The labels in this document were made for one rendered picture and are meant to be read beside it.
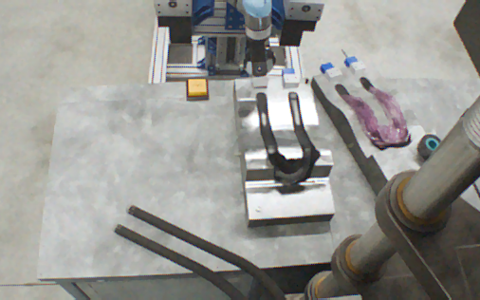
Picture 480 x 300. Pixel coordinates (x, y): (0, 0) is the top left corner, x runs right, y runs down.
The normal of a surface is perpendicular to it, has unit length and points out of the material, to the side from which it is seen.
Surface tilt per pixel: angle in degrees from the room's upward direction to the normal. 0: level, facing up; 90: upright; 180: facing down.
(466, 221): 0
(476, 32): 90
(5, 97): 0
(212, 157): 0
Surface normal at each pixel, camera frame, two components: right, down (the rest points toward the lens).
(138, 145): 0.07, -0.52
